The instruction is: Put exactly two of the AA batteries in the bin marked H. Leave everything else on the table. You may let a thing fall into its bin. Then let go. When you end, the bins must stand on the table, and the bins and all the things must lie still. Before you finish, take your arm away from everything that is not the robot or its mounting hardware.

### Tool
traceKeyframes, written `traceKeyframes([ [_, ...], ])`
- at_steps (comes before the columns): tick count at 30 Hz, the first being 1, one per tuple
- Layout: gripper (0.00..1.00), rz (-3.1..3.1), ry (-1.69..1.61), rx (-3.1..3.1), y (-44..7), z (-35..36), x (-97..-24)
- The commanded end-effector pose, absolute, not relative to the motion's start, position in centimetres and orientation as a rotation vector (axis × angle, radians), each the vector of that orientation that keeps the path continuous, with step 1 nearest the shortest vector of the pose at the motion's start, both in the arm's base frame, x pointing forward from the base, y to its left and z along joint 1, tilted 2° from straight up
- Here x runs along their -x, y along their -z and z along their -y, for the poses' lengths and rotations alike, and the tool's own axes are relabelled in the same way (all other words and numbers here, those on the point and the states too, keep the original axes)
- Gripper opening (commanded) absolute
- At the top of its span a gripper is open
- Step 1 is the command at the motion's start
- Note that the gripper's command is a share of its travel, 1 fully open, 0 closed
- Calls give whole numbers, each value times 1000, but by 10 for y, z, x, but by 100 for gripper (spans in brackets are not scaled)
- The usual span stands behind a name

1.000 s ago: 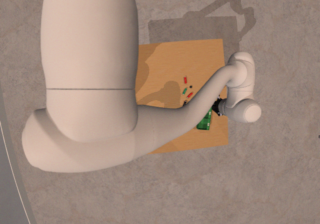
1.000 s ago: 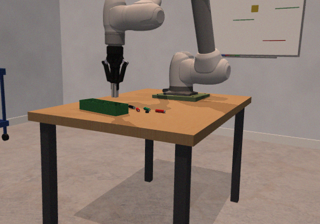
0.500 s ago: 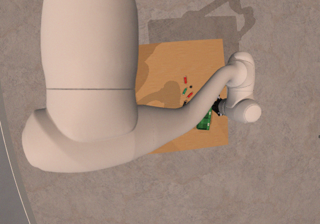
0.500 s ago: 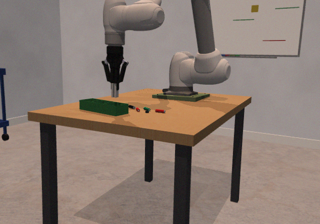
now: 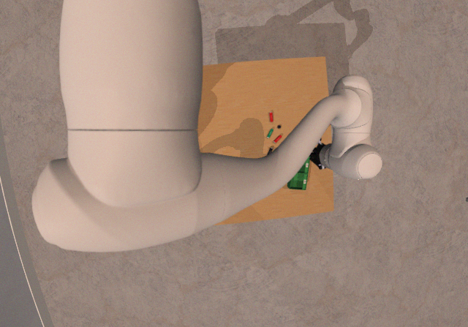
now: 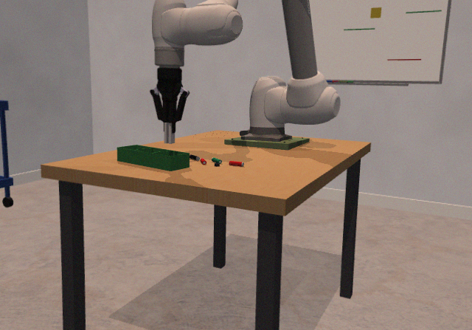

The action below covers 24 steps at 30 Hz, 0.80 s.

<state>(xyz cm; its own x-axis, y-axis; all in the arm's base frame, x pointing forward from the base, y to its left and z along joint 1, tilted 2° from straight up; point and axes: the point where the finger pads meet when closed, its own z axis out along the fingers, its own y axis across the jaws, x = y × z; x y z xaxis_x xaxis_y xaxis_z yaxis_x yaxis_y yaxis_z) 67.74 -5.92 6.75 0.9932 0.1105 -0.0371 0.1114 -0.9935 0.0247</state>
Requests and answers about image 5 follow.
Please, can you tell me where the green three-compartment bin rack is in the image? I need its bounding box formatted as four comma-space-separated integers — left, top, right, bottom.
287, 157, 310, 190

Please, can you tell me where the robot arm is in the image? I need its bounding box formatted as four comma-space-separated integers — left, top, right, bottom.
32, 0, 382, 252

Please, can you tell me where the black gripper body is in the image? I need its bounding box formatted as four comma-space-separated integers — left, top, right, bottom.
316, 143, 325, 164

